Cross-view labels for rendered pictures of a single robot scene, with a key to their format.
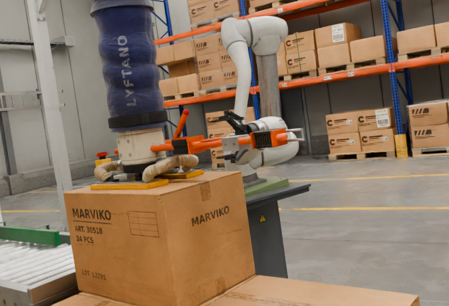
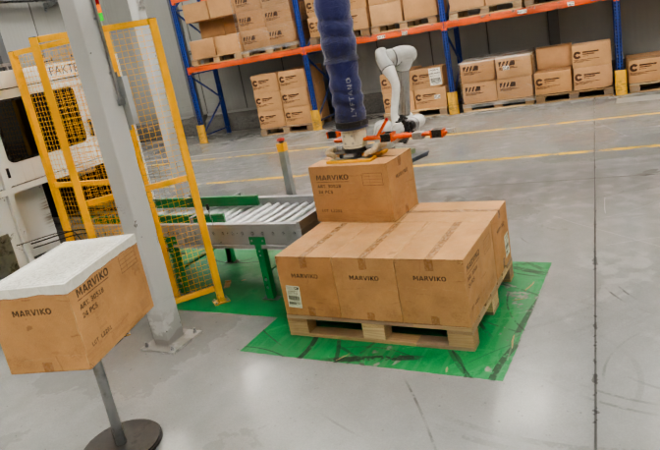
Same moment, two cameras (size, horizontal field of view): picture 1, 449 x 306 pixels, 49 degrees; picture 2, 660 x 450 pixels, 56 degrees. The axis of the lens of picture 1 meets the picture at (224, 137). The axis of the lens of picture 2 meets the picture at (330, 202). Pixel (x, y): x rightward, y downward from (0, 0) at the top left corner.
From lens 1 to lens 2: 2.59 m
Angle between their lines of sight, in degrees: 15
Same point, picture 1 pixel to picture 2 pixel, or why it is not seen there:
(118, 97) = (347, 112)
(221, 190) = (404, 159)
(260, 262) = not seen: hidden behind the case
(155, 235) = (380, 184)
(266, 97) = (403, 97)
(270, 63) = (406, 76)
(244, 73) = (396, 86)
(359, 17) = not seen: outside the picture
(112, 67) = (342, 95)
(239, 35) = (390, 61)
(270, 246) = not seen: hidden behind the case
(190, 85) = (231, 45)
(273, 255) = not seen: hidden behind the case
